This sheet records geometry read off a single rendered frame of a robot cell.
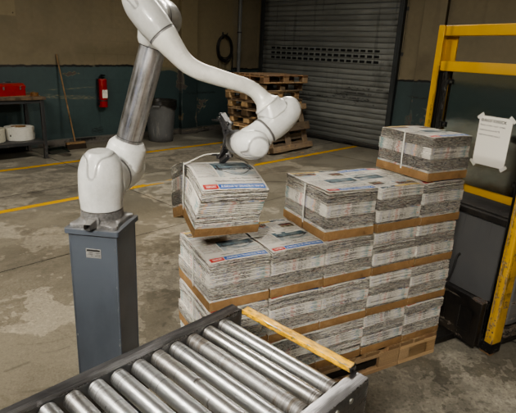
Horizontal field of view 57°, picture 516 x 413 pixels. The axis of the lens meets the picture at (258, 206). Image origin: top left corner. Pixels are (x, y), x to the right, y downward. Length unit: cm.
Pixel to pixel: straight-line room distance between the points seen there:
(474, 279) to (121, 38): 739
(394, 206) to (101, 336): 145
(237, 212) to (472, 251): 180
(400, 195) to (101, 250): 141
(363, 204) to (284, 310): 61
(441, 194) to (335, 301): 79
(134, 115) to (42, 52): 668
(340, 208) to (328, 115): 787
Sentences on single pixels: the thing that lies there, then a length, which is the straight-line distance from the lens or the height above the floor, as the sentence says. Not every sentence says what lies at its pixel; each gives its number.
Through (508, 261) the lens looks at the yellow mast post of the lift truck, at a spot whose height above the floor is 62.
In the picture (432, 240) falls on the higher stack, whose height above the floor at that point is 74.
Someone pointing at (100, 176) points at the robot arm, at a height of 119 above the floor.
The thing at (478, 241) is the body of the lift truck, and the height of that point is 60.
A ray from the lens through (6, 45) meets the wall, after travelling 837.
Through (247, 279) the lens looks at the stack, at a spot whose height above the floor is 73.
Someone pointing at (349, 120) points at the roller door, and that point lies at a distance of 977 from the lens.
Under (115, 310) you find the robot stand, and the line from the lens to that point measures 195.
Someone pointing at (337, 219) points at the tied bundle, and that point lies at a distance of 222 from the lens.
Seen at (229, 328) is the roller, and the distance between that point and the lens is 159.
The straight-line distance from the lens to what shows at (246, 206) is 193.
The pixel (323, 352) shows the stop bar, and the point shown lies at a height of 82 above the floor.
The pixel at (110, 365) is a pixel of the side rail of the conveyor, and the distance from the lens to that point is 145.
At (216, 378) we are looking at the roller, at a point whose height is 79.
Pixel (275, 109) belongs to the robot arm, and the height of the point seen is 145.
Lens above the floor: 164
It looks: 18 degrees down
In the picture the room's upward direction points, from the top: 3 degrees clockwise
